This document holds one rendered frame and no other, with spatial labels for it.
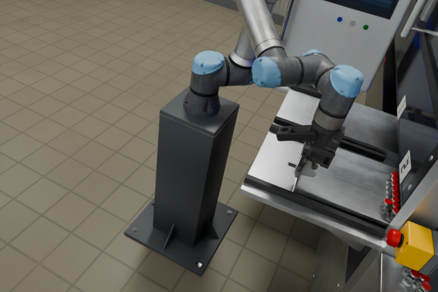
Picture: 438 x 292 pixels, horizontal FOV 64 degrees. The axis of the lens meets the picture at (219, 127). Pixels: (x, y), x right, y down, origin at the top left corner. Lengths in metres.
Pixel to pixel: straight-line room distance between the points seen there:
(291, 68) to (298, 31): 0.96
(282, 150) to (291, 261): 0.95
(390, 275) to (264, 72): 0.58
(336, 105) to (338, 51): 0.95
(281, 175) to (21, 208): 1.48
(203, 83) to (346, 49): 0.78
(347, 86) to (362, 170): 0.45
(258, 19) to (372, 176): 0.63
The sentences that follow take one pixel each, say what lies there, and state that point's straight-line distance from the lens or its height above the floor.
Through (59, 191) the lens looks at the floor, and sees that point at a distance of 2.19.
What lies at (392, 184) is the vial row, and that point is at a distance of 1.18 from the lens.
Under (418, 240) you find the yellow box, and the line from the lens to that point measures 0.90.
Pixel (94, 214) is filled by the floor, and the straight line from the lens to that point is 2.05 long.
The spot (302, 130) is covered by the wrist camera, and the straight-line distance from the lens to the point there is 0.96.
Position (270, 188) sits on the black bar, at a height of 0.90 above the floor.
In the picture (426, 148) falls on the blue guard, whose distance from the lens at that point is 1.01.
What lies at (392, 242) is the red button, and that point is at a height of 1.00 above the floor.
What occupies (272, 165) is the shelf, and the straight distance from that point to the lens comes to 1.11.
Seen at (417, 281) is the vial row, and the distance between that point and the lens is 1.01.
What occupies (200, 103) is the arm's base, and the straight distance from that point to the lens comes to 1.37.
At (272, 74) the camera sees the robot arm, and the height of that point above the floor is 1.23.
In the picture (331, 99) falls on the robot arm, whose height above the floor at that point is 1.20.
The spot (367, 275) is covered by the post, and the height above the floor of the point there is 0.77.
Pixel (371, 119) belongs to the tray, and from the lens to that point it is 1.53.
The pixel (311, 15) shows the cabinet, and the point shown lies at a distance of 1.79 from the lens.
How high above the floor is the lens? 1.62
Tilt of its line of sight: 38 degrees down
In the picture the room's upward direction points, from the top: 11 degrees clockwise
